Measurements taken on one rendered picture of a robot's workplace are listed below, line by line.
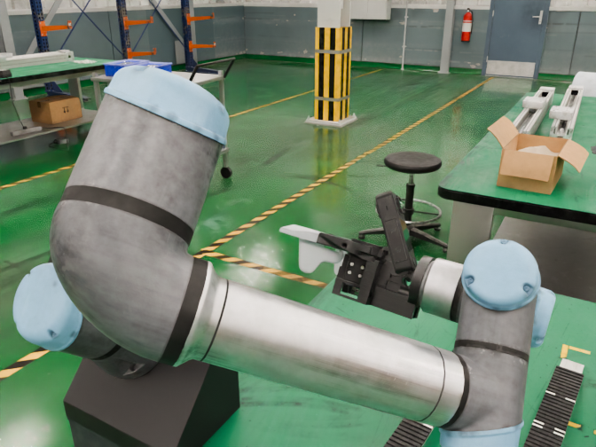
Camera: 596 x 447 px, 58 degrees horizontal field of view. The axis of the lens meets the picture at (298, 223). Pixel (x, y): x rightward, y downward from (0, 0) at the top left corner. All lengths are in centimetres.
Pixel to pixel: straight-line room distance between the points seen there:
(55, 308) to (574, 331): 109
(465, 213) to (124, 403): 165
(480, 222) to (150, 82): 194
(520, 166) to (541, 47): 885
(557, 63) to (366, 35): 370
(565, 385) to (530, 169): 120
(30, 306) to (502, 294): 64
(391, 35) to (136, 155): 1134
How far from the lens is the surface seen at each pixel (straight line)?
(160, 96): 48
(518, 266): 59
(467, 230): 234
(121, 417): 102
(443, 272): 72
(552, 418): 110
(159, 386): 98
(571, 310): 149
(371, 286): 73
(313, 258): 74
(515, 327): 60
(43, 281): 87
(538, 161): 223
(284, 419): 105
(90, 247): 45
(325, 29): 656
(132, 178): 46
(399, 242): 74
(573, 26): 1101
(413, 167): 326
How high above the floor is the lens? 150
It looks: 23 degrees down
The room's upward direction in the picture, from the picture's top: straight up
